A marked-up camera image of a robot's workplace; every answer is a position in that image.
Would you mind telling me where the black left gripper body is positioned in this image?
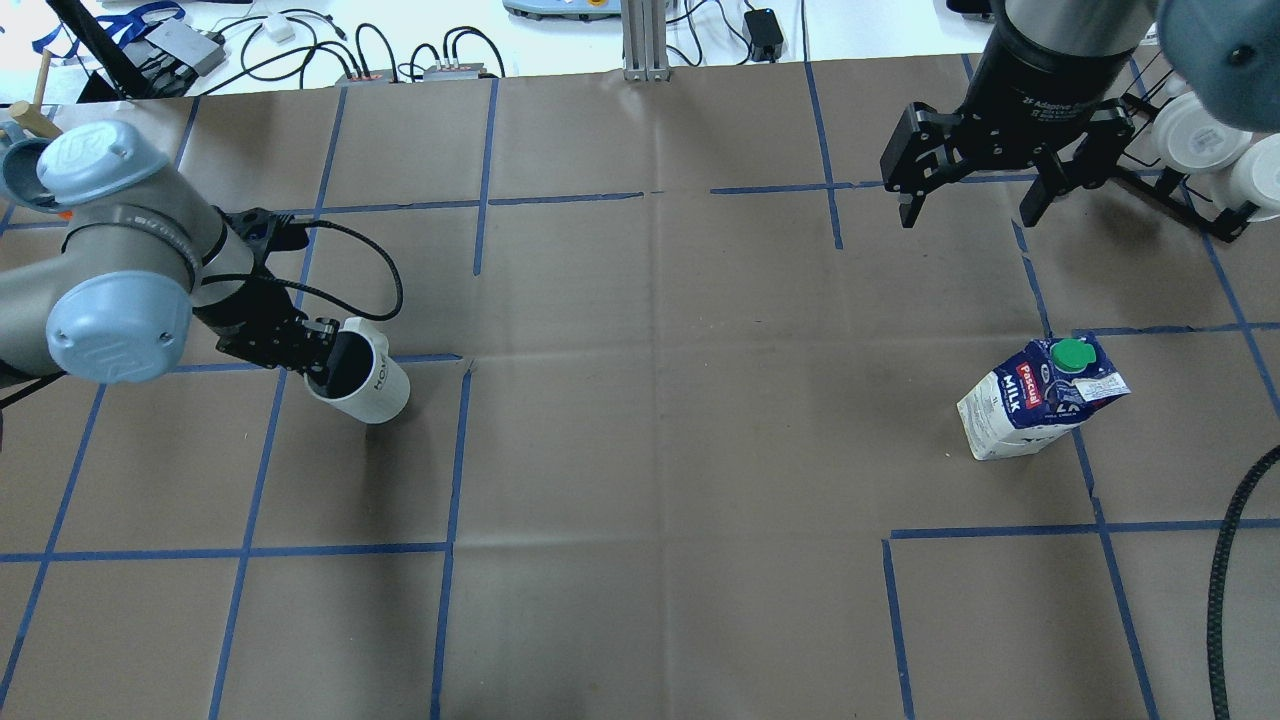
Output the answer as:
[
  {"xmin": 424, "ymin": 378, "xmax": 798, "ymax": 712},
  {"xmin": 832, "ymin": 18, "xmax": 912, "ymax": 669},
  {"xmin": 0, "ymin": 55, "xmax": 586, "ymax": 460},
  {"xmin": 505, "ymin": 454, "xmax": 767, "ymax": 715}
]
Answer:
[{"xmin": 195, "ymin": 208, "xmax": 339, "ymax": 373}]

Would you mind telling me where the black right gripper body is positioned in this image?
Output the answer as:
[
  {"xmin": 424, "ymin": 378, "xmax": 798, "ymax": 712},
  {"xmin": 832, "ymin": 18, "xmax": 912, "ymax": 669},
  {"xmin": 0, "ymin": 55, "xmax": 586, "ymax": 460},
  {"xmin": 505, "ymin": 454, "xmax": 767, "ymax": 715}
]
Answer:
[{"xmin": 879, "ymin": 99, "xmax": 1137, "ymax": 196}]

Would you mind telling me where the white mug grey inside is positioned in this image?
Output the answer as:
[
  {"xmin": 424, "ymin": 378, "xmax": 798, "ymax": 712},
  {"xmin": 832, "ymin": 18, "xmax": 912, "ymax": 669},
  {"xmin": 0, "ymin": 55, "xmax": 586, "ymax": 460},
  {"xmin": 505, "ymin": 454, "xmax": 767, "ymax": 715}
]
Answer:
[{"xmin": 306, "ymin": 316, "xmax": 411, "ymax": 425}]

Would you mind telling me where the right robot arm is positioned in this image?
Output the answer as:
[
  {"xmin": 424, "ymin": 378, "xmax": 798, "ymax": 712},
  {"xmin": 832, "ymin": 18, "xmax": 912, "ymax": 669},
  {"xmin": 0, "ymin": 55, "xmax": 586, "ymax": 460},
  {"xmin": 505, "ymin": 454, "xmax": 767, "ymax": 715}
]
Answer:
[{"xmin": 879, "ymin": 1, "xmax": 1277, "ymax": 228}]

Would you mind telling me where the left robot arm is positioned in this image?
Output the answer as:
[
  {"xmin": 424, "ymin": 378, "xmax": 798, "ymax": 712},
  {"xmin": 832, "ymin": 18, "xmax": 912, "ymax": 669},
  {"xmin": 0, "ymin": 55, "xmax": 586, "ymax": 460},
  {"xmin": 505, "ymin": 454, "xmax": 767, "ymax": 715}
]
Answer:
[{"xmin": 1, "ymin": 120, "xmax": 376, "ymax": 398}]

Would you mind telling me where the white cup on rack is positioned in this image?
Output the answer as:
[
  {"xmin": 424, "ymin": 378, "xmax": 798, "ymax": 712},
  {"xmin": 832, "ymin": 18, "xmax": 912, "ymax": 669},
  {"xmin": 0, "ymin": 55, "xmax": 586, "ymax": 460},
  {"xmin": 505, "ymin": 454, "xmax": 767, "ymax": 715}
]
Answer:
[
  {"xmin": 1217, "ymin": 135, "xmax": 1279, "ymax": 223},
  {"xmin": 1153, "ymin": 94, "xmax": 1253, "ymax": 176}
]

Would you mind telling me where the blue white milk carton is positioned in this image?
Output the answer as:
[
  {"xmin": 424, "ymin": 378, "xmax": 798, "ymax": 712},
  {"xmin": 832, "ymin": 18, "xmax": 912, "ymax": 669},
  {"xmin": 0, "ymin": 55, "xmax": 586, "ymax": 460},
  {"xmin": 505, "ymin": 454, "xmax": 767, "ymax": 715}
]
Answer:
[{"xmin": 956, "ymin": 333, "xmax": 1132, "ymax": 461}]

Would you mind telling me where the black power adapter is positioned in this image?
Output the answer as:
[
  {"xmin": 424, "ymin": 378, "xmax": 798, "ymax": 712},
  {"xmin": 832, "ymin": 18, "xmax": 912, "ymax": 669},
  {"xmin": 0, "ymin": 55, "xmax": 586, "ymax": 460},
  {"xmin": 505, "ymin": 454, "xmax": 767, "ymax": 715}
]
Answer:
[{"xmin": 742, "ymin": 8, "xmax": 785, "ymax": 63}]

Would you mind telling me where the grey usb hub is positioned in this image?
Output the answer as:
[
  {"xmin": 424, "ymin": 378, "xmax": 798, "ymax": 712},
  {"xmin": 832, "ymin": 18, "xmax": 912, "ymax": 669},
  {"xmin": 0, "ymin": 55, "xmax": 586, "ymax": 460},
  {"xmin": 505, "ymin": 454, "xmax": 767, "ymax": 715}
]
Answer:
[{"xmin": 145, "ymin": 18, "xmax": 227, "ymax": 76}]

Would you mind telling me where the wooden mug tree stand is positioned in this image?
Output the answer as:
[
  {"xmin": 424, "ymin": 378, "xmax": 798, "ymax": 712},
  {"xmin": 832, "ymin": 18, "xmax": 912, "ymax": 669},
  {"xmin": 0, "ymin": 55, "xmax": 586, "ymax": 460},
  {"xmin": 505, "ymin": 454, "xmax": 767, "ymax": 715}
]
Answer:
[{"xmin": 6, "ymin": 47, "xmax": 64, "ymax": 140}]

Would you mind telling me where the black wire cup rack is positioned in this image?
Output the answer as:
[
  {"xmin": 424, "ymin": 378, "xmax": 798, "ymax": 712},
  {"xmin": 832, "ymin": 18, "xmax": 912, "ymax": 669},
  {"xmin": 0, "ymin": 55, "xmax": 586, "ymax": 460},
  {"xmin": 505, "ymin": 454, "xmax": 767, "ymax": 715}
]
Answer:
[{"xmin": 1111, "ymin": 47, "xmax": 1263, "ymax": 243}]

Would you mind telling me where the aluminium frame post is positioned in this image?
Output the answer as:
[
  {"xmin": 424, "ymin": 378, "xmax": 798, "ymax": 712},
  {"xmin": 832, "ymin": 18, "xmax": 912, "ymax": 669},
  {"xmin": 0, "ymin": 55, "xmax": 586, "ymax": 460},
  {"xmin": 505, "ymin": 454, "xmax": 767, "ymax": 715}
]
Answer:
[{"xmin": 620, "ymin": 0, "xmax": 671, "ymax": 82}]

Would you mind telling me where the black braided cable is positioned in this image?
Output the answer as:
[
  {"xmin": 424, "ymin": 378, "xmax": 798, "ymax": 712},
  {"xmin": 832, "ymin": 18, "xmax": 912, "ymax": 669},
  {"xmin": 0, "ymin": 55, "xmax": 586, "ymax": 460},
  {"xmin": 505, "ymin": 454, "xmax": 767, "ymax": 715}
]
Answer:
[{"xmin": 1204, "ymin": 445, "xmax": 1280, "ymax": 720}]

